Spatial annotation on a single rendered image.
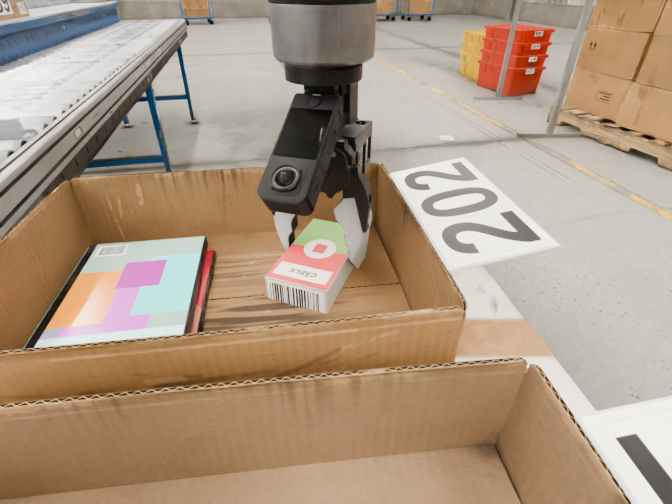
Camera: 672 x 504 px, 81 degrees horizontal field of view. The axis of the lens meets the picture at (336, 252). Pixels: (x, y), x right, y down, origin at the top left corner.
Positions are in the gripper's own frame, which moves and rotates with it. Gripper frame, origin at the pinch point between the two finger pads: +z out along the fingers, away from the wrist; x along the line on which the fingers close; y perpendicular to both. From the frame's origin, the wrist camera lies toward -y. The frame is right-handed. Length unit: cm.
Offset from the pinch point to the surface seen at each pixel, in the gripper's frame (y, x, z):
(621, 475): -21.0, -23.8, -7.1
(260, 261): -0.7, 7.6, 2.2
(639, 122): 307, -119, 58
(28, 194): 13, 70, 10
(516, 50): 455, -32, 34
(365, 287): -1.3, -5.9, 1.9
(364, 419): -19.4, -11.1, -2.4
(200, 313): -11.8, 8.0, 1.1
